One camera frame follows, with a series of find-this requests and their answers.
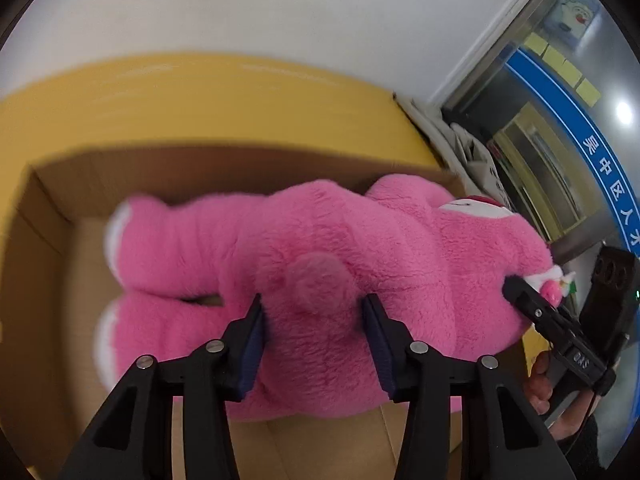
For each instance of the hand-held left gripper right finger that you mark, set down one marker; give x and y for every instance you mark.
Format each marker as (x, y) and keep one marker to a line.
(378, 355)

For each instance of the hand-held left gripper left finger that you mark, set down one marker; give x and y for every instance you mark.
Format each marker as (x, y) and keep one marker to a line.
(252, 355)

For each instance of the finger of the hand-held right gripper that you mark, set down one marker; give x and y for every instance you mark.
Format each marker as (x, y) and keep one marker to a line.
(532, 307)

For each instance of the pink plush bear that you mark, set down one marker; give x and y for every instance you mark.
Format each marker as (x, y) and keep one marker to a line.
(325, 230)

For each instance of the brown cardboard box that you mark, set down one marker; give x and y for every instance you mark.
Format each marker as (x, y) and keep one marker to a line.
(50, 240)

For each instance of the person's right forearm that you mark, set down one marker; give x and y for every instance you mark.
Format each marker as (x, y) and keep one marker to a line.
(575, 440)

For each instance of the person's right hand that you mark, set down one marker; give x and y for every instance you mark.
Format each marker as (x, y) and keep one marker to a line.
(540, 385)

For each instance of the yellow shelf behind glass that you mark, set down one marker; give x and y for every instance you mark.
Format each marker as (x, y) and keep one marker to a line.
(540, 160)

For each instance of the grey cloth bag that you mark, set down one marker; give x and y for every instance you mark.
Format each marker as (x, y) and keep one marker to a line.
(470, 170)

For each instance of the blue banner strip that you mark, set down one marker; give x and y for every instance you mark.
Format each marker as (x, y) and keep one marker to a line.
(565, 110)

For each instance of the yellow sticky note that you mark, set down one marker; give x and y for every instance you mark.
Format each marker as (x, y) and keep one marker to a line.
(554, 56)
(535, 42)
(588, 91)
(570, 73)

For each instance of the cartoon wall poster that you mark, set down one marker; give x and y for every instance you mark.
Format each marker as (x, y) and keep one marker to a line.
(572, 12)

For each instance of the grey metal door frame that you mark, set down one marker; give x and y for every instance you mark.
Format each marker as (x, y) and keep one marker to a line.
(500, 30)

